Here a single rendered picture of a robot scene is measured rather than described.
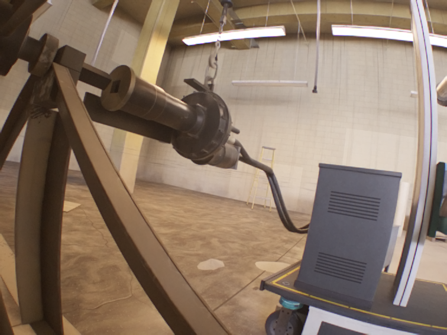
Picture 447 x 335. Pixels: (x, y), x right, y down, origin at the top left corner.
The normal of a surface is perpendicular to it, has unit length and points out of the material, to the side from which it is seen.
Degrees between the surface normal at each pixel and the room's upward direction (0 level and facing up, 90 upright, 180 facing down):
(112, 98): 90
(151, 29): 90
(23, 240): 90
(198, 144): 108
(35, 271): 90
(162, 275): 35
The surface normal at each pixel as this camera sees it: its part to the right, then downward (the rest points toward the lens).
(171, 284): 0.65, -0.72
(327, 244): -0.61, -0.14
